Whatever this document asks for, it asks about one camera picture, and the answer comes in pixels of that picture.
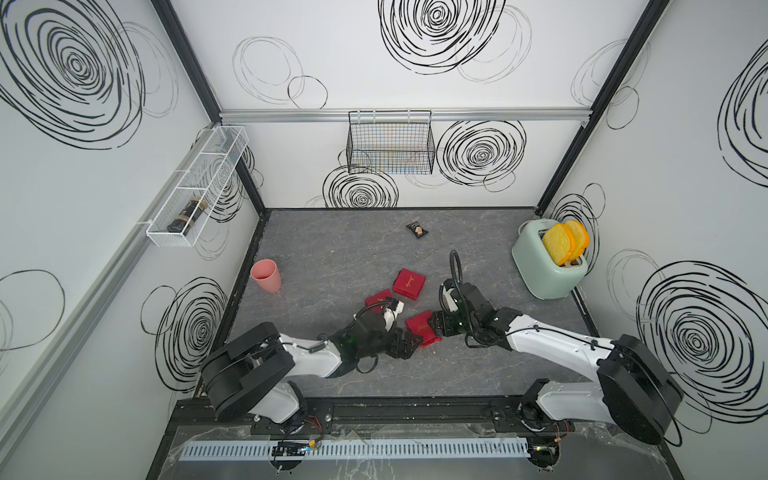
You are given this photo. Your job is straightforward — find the red jewelry box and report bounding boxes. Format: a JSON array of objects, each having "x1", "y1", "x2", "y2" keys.
[
  {"x1": 392, "y1": 268, "x2": 426, "y2": 300},
  {"x1": 365, "y1": 289, "x2": 393, "y2": 312}
]

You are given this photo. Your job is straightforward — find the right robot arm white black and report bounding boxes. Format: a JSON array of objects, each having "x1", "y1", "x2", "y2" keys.
[{"x1": 429, "y1": 251, "x2": 684, "y2": 445}]

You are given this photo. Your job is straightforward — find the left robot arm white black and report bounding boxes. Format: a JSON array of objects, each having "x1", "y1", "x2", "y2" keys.
[{"x1": 200, "y1": 308, "x2": 423, "y2": 423}]

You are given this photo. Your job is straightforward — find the small black snack packet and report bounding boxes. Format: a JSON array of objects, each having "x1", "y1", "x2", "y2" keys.
[{"x1": 406, "y1": 221, "x2": 428, "y2": 239}]

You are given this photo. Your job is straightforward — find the mint green toaster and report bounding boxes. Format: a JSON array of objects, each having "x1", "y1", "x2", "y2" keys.
[{"x1": 511, "y1": 219, "x2": 589, "y2": 300}]

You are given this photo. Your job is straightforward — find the yellow toast slice front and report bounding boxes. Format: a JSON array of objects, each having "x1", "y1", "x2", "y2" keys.
[{"x1": 541, "y1": 224, "x2": 576, "y2": 266}]

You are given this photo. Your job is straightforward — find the pink plastic cup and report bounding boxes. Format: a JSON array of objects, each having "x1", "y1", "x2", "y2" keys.
[{"x1": 250, "y1": 259, "x2": 282, "y2": 294}]

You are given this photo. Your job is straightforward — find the orange toast slice back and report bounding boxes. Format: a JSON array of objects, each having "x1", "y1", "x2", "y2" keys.
[{"x1": 565, "y1": 220, "x2": 590, "y2": 262}]

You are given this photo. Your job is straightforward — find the dark bottle on shelf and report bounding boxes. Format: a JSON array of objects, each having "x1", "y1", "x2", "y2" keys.
[{"x1": 166, "y1": 198, "x2": 208, "y2": 235}]

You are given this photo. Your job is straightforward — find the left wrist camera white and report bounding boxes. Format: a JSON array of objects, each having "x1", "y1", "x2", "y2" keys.
[{"x1": 382, "y1": 298, "x2": 404, "y2": 331}]

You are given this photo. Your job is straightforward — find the white slotted cable duct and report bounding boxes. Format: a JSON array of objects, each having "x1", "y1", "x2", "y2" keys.
[{"x1": 179, "y1": 438, "x2": 530, "y2": 461}]

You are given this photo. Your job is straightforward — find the black wire wall basket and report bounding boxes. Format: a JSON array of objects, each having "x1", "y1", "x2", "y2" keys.
[{"x1": 345, "y1": 109, "x2": 437, "y2": 175}]

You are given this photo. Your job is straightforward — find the white wire wall shelf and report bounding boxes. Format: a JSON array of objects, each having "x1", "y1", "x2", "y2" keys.
[{"x1": 146, "y1": 126, "x2": 248, "y2": 248}]

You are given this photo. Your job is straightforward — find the black vertical frame post left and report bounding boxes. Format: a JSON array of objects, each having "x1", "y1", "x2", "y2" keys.
[{"x1": 151, "y1": 0, "x2": 269, "y2": 218}]

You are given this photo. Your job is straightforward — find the black vertical frame post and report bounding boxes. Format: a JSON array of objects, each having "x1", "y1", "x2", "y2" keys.
[
  {"x1": 151, "y1": 0, "x2": 269, "y2": 218},
  {"x1": 534, "y1": 0, "x2": 671, "y2": 217}
]

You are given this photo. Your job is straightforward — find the black vertical frame post right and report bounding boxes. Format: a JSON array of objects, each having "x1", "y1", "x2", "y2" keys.
[{"x1": 534, "y1": 0, "x2": 671, "y2": 217}]

